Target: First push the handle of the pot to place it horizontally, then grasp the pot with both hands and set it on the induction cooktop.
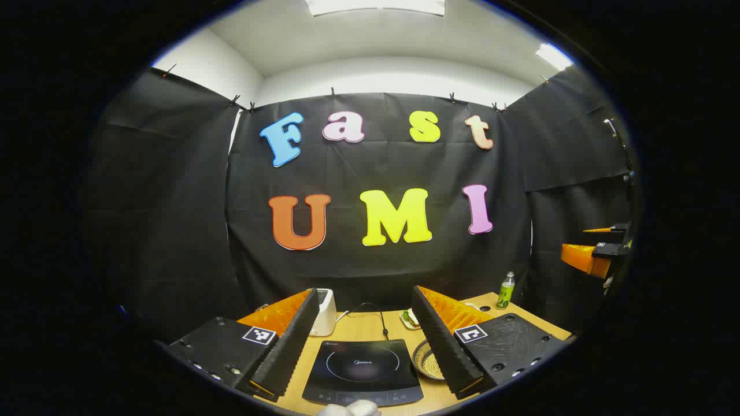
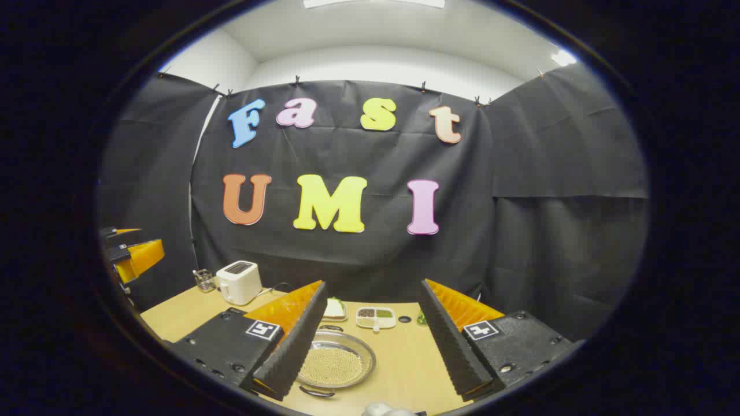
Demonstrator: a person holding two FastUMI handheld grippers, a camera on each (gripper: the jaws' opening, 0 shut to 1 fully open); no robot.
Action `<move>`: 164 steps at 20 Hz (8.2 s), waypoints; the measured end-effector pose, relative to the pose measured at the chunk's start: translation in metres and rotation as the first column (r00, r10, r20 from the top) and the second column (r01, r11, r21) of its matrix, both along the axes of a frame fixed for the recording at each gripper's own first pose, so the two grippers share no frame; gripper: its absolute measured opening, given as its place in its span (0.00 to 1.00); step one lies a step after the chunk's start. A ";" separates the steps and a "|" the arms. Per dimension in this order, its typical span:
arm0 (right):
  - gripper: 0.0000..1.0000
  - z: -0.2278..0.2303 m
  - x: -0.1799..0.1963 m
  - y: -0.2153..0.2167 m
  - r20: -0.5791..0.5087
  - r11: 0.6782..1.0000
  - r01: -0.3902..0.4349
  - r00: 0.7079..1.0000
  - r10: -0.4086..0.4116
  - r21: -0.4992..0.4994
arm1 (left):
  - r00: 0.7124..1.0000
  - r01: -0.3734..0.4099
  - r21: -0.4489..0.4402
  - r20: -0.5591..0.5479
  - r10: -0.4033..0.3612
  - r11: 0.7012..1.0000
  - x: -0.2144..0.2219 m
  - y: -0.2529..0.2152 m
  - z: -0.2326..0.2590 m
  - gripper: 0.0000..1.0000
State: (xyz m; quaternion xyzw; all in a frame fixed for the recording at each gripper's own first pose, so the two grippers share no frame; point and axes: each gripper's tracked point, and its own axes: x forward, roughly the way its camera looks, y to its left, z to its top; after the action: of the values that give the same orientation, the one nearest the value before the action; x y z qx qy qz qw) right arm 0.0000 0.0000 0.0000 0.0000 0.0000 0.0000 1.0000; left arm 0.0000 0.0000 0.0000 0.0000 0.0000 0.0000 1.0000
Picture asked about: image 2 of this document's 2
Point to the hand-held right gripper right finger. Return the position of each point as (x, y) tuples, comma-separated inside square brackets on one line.
[(451, 346)]

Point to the green label drink bottle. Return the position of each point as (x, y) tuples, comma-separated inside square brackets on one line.
[(422, 319)]

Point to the pale rectangular plate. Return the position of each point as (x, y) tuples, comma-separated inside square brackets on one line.
[(341, 319)]

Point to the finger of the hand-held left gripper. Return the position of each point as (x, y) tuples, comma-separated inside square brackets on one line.
[(139, 260), (108, 232)]

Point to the white soft object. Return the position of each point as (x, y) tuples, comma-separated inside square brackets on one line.
[(381, 410)]

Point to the ceiling light panel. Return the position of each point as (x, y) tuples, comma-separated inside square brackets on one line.
[(563, 58), (370, 3)]

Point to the sandwich with lettuce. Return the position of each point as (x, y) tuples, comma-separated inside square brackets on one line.
[(335, 309)]

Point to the white divided tray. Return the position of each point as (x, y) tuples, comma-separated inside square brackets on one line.
[(376, 324)]

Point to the white toaster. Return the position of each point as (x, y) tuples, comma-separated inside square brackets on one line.
[(237, 283)]

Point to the pile of soybeans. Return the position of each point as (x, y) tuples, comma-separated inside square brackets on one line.
[(335, 367)]

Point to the stainless steel pot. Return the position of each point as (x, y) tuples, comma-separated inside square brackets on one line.
[(359, 346)]

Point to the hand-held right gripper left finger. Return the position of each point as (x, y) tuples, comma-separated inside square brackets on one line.
[(295, 346)]

